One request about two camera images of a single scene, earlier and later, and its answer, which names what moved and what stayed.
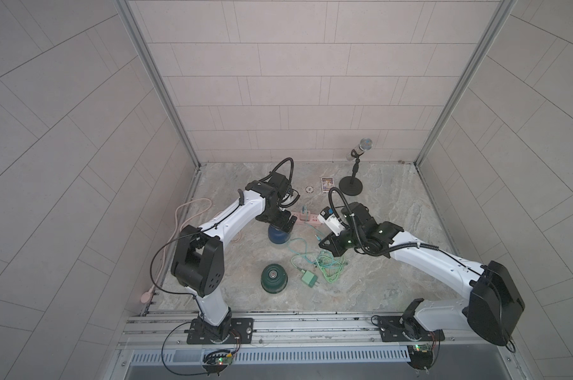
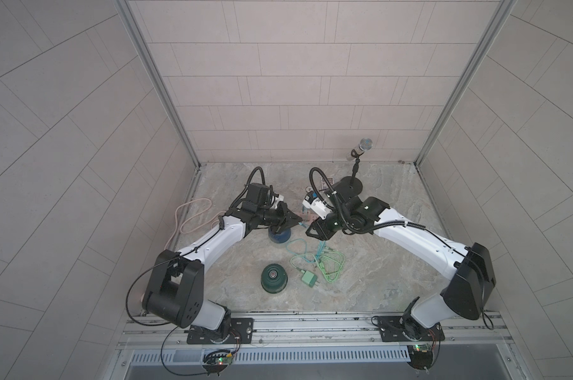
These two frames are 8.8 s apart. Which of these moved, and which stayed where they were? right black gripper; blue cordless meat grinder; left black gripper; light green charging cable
Moved: right black gripper
Stayed: light green charging cable; left black gripper; blue cordless meat grinder
